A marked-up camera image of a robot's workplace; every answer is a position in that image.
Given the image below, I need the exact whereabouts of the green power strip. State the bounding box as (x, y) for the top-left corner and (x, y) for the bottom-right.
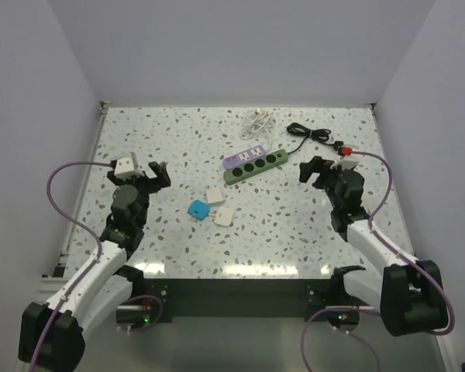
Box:
(223, 149), (289, 185)

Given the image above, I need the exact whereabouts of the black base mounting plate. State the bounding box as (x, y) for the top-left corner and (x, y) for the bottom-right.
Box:
(100, 277), (373, 326)

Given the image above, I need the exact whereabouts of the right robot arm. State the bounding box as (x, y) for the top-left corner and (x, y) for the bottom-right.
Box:
(299, 156), (454, 336)

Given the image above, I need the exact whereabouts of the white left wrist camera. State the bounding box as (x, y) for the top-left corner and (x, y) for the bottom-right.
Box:
(114, 152), (139, 179)

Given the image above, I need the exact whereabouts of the purple power strip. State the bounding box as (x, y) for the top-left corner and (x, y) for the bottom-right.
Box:
(222, 145), (267, 170)

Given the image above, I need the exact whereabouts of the white coiled cable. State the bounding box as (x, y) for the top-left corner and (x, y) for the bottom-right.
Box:
(239, 109), (274, 153)

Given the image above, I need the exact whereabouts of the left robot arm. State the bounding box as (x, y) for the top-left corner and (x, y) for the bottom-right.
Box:
(18, 155), (171, 371)

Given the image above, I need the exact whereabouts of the white charger plug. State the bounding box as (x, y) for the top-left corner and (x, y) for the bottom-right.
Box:
(205, 187), (224, 205)
(213, 206), (234, 227)

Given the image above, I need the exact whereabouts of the blue charger plug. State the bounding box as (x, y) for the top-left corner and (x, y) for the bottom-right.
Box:
(188, 200), (210, 221)

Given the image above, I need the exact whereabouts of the black power cable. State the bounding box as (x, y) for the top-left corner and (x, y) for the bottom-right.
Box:
(284, 122), (344, 156)

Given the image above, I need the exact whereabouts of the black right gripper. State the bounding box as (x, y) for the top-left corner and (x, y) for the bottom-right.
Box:
(298, 157), (350, 210)

